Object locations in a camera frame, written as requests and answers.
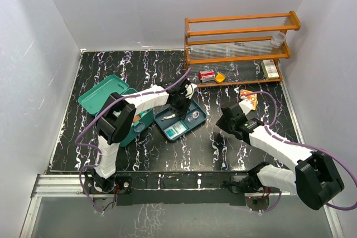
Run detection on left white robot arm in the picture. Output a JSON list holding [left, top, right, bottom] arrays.
[[75, 78, 197, 193]]

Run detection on brown medicine bottle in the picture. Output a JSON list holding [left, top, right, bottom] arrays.
[[132, 115, 140, 123]]

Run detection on dark teal divider tray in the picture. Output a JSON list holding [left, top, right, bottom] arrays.
[[154, 100, 207, 142]]

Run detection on yellow orange small object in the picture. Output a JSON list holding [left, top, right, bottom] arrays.
[[215, 73, 226, 84]]

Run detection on red white medicine box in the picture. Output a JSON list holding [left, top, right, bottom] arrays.
[[198, 70, 215, 83]]

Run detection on teal white medicine sachet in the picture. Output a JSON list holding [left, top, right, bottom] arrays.
[[164, 121, 187, 140]]

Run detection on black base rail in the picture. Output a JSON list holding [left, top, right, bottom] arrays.
[[83, 169, 282, 207]]

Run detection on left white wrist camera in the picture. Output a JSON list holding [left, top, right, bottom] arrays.
[[184, 83, 197, 99]]

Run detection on black handled scissors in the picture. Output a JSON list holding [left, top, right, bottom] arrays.
[[161, 114, 177, 121]]

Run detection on clear plastic cup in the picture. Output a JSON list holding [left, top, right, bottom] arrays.
[[271, 31, 286, 48]]

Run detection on orange notepad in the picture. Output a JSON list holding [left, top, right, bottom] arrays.
[[239, 89, 257, 110]]

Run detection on orange wooden shelf rack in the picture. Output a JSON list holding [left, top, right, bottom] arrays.
[[184, 11, 301, 88]]

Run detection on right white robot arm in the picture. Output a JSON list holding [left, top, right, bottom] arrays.
[[216, 102, 344, 210]]

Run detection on green box lid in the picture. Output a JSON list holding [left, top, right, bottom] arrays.
[[78, 74, 129, 116]]

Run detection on white green medicine box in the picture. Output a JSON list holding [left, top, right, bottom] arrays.
[[261, 60, 279, 80]]

